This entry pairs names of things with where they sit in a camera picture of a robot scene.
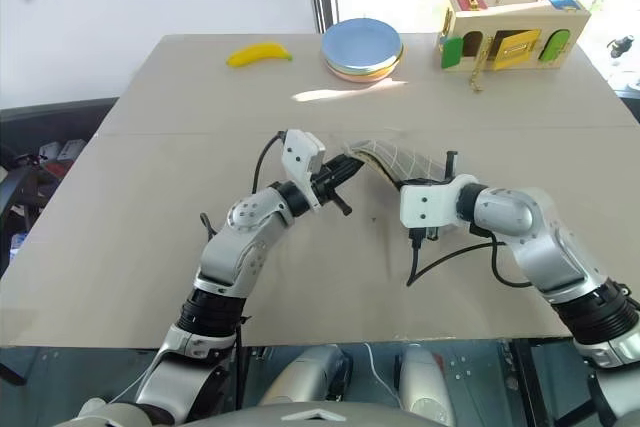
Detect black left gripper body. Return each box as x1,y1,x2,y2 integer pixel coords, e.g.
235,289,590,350
311,155,354,217

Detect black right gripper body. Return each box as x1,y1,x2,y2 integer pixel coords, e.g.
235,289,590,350
408,149,460,249

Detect grey plaid pouch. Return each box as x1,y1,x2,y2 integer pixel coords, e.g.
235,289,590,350
343,137,452,187

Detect pink plate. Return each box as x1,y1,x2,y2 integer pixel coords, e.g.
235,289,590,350
326,65,396,84

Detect yellow plate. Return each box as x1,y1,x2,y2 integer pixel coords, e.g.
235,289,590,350
325,57,402,78

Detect blue plate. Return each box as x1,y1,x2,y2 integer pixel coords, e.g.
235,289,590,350
320,17,403,70

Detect yellow toy banana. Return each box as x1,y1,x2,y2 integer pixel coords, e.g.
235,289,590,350
225,41,295,69

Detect wooden lock box toy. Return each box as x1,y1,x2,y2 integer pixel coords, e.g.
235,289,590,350
436,0,592,74

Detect silver rounded shell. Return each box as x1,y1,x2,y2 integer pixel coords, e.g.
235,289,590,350
258,344,352,411
396,343,457,426

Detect small black device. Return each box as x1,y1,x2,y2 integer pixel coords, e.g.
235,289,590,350
606,35,637,61

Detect grey robot chest cover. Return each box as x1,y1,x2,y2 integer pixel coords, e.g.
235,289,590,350
63,395,454,427

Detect small white adapter box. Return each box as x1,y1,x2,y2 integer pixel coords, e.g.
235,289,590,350
38,138,85,164

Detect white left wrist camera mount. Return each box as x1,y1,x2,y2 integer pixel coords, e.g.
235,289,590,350
280,129,327,210

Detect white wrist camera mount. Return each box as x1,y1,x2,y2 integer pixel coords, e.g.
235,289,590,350
399,173,484,230
280,129,327,210

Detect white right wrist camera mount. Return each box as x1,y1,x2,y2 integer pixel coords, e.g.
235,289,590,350
399,173,484,230

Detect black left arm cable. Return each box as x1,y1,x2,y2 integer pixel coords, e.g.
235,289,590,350
251,130,289,194

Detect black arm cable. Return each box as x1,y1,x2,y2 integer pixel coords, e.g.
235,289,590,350
406,235,535,289
251,130,289,194

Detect brass chain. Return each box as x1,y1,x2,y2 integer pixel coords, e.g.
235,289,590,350
467,65,486,95

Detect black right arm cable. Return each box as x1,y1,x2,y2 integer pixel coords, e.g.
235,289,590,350
406,235,535,289

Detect thin white wire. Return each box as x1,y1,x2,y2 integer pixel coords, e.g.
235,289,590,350
363,343,402,407

